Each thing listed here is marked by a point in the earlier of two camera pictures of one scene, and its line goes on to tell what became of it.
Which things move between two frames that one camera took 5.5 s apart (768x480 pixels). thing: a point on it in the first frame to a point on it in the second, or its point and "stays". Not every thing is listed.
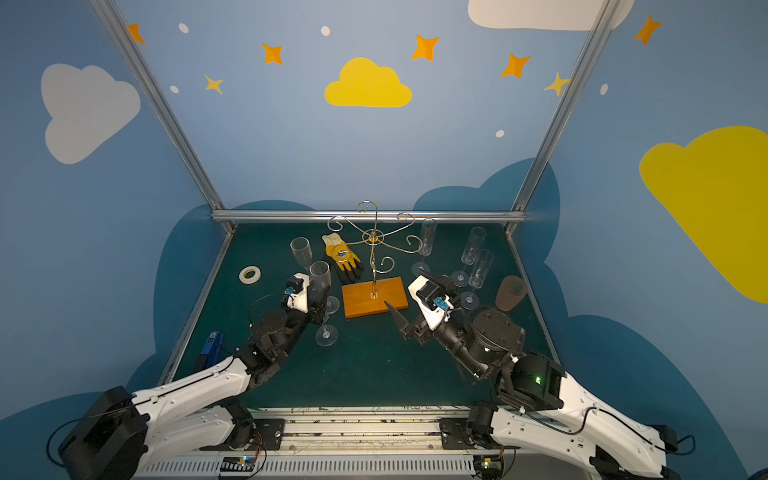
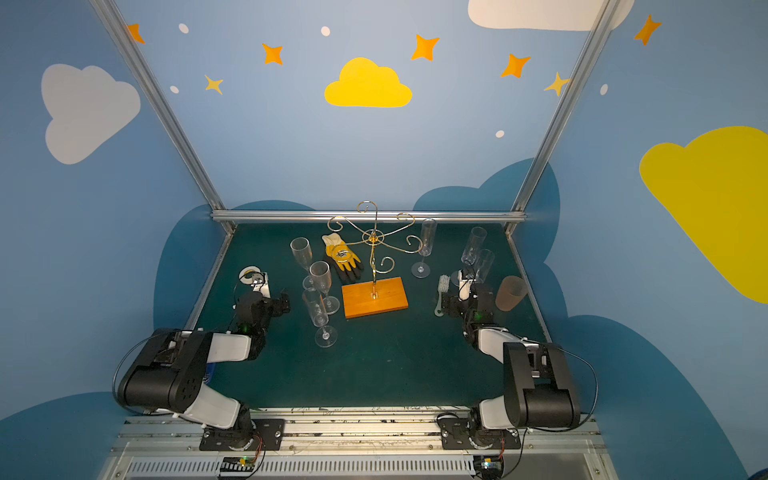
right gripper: [421, 327] to [455, 303]
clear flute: [470, 254] stays
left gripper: [310, 309] to [274, 303]
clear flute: [326, 335] stays
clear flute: [428, 230] stays
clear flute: [302, 251] stays
